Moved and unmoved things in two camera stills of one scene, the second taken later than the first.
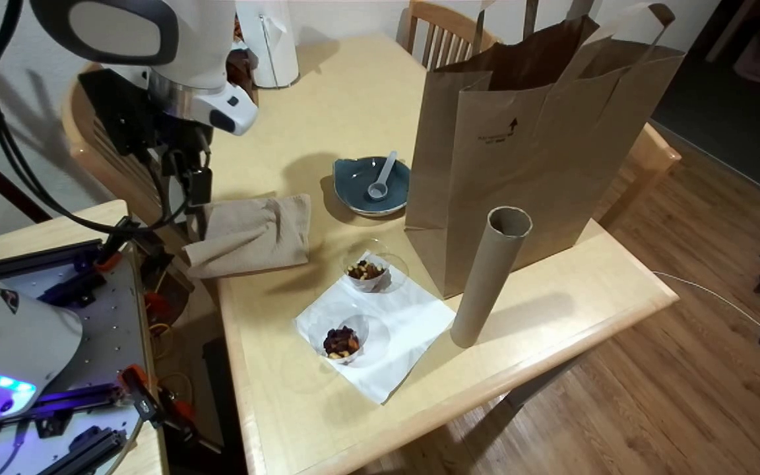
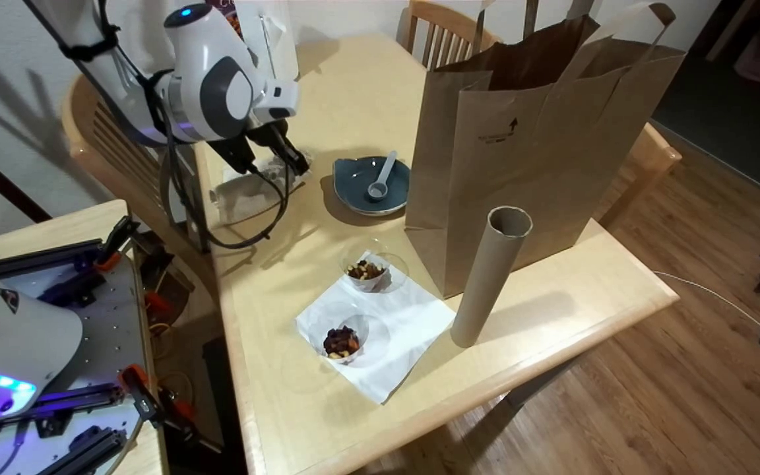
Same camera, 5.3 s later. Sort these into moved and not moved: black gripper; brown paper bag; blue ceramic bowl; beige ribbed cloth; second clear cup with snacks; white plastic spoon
Moved: beige ribbed cloth; black gripper
Not moved: blue ceramic bowl; second clear cup with snacks; white plastic spoon; brown paper bag
